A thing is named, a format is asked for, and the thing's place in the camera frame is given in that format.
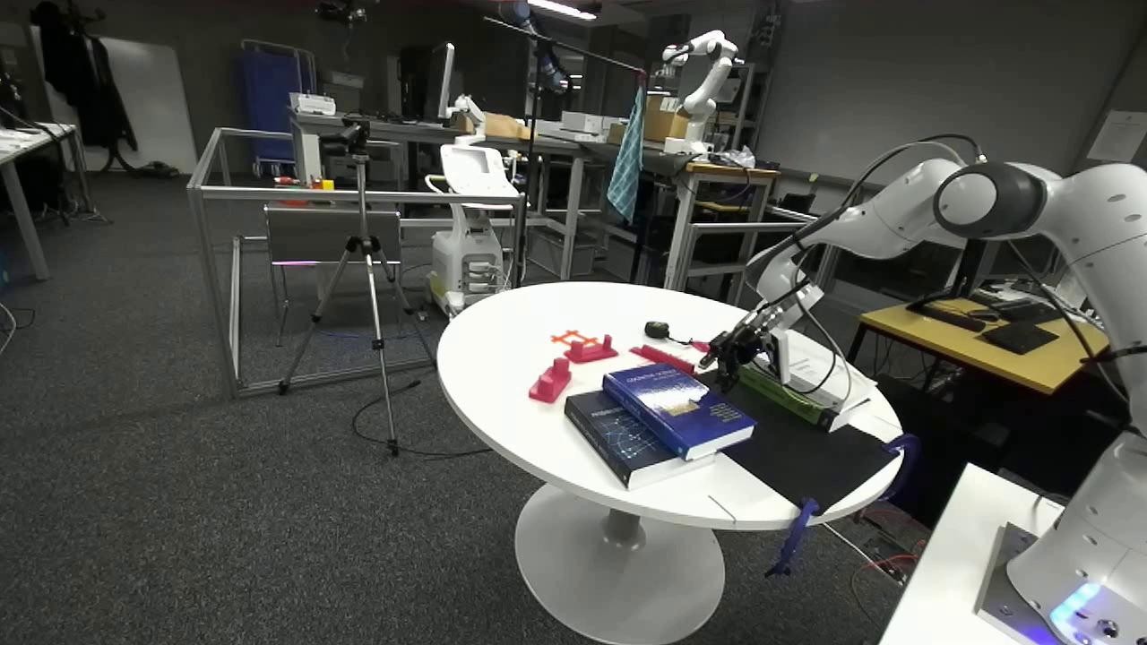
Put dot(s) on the blue chair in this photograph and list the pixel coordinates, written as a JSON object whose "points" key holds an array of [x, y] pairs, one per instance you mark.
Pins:
{"points": [[271, 74]]}

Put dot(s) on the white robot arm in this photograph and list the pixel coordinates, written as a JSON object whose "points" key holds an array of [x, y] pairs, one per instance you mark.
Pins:
{"points": [[1094, 222]]}

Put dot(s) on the red and orange plastic part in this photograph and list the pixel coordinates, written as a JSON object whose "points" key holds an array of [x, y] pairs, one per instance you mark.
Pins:
{"points": [[584, 350]]}

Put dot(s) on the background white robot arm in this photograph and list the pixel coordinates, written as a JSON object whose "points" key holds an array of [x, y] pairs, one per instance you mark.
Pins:
{"points": [[714, 50]]}

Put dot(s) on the white reinforcement learning book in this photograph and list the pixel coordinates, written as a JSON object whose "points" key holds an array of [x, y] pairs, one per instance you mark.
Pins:
{"points": [[807, 381]]}

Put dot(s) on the dark navy book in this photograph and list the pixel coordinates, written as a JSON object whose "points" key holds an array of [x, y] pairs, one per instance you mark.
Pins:
{"points": [[622, 443]]}

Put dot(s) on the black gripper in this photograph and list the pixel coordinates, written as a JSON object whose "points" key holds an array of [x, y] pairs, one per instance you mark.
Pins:
{"points": [[741, 347]]}

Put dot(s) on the white machine on cart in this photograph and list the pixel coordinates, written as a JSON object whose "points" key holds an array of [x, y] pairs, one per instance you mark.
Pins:
{"points": [[468, 256]]}

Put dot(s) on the whiteboard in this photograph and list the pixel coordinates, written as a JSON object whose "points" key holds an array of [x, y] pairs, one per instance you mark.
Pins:
{"points": [[155, 107]]}

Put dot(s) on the metal frame railing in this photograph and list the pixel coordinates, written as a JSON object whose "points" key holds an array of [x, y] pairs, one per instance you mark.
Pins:
{"points": [[549, 203]]}

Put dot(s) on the red plastic clip part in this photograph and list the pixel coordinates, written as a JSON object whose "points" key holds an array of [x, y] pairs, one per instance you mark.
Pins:
{"points": [[554, 381]]}

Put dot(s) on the blue book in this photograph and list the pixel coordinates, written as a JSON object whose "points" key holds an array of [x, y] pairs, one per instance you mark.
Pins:
{"points": [[686, 414]]}

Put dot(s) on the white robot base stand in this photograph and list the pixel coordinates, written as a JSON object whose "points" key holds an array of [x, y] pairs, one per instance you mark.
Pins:
{"points": [[954, 575]]}

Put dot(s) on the yellow side table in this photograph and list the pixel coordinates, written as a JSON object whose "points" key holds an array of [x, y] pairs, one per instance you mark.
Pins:
{"points": [[1036, 355]]}

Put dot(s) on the teal hanging cloth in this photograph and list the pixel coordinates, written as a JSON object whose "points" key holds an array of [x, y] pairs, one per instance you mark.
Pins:
{"points": [[622, 190]]}

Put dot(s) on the red plastic strip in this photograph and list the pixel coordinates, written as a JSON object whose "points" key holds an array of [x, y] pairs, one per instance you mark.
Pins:
{"points": [[662, 360]]}

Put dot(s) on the white round table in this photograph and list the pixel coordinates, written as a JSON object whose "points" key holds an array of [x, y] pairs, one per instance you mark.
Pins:
{"points": [[606, 562]]}

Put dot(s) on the blue clamp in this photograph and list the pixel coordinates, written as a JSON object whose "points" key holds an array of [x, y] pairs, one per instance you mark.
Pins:
{"points": [[825, 470]]}

